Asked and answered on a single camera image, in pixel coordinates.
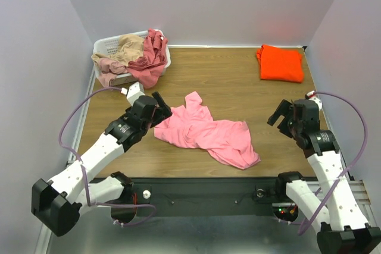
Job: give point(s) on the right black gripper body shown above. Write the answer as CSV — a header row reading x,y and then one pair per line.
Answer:
x,y
289,118

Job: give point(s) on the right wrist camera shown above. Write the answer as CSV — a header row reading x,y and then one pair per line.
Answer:
x,y
313,97

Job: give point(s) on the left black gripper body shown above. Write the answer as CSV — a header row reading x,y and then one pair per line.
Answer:
x,y
149,123

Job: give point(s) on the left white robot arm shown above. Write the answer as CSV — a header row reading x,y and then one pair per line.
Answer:
x,y
59,202

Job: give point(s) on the folded orange t shirt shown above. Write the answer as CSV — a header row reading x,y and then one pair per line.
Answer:
x,y
280,64

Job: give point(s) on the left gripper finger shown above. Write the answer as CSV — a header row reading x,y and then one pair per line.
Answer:
x,y
165,109
159,116

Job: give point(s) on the white plastic laundry basket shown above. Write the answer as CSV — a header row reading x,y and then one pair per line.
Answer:
x,y
108,46

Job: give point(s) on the beige t shirt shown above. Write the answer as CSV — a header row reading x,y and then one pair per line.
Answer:
x,y
130,48

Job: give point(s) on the aluminium frame rail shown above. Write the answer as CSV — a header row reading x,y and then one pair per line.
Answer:
x,y
45,233

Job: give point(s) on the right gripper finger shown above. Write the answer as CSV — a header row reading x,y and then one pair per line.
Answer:
x,y
283,109
286,127

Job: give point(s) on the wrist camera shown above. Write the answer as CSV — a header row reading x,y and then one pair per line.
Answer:
x,y
133,92
313,97

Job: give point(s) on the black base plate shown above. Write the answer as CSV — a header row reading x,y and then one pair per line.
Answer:
x,y
204,197

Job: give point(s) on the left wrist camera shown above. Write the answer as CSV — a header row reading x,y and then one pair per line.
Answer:
x,y
133,92

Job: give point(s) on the dark red t shirt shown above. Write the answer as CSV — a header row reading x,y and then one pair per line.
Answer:
x,y
148,68

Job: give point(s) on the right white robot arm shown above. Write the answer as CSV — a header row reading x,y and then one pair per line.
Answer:
x,y
340,225

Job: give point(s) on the dusty pink t shirt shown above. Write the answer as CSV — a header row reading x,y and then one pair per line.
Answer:
x,y
109,70

